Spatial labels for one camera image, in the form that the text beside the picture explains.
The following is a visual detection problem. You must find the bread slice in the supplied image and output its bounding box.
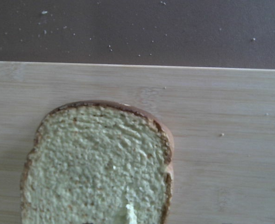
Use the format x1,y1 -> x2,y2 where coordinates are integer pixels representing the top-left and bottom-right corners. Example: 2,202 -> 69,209
20,101 -> 174,224

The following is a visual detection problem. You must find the wooden cutting board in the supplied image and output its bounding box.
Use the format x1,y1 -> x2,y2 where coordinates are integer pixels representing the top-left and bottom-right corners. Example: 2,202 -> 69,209
0,62 -> 275,224

